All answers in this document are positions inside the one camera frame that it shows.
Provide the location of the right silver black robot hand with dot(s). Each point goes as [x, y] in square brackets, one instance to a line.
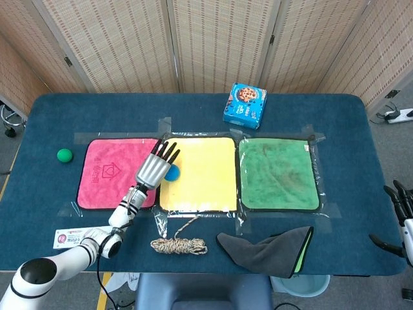
[408, 232]

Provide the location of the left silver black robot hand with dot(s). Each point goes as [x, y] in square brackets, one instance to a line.
[153, 169]

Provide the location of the blue foam ball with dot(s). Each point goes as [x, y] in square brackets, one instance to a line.
[174, 173]

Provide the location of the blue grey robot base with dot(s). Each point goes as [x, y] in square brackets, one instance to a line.
[203, 290]

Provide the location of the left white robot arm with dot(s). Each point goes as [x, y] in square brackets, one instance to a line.
[71, 258]

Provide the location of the pink microfibre cloth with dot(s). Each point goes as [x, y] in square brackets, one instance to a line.
[106, 174]

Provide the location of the yellow microfibre cloth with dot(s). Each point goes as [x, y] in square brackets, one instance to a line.
[203, 181]

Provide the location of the green foam ball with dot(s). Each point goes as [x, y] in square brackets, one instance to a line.
[64, 155]

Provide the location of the white crumpled cloth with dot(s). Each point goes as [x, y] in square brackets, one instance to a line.
[124, 284]

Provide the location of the green microfibre cloth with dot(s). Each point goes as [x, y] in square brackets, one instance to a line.
[279, 174]

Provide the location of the grey folded cloth green lining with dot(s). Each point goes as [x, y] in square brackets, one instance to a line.
[264, 252]

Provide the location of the clear adhesive tape strip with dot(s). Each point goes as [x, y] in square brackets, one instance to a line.
[164, 124]
[241, 223]
[160, 224]

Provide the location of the white red toothpaste box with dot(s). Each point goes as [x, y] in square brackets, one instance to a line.
[69, 237]

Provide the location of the blue cookie box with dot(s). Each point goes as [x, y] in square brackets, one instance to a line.
[243, 106]

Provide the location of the white power strip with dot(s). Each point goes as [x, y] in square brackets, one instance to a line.
[398, 116]

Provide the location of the light blue plastic bucket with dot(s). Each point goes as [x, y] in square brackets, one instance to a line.
[300, 285]

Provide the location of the woven bamboo folding screen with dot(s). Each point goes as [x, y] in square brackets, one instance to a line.
[209, 45]

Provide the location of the chrome stool base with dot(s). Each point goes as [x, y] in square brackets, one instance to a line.
[11, 117]

